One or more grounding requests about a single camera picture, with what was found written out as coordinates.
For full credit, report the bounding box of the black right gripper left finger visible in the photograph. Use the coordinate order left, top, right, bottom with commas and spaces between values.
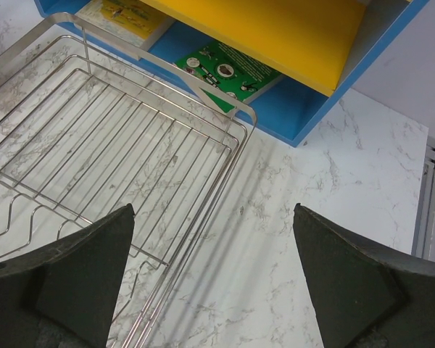
0, 204, 135, 347

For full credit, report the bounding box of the blue shelf unit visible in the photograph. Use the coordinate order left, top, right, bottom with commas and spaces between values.
34, 0, 435, 148

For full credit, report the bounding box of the green book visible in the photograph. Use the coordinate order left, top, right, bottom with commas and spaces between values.
175, 40, 283, 104

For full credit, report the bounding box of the stainless wire dish rack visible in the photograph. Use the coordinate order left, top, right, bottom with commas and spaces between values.
0, 12, 257, 347

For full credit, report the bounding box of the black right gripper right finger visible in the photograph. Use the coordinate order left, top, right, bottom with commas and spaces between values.
293, 204, 435, 347

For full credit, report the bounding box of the yellow illustrated book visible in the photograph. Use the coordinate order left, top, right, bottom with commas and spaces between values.
76, 0, 175, 50

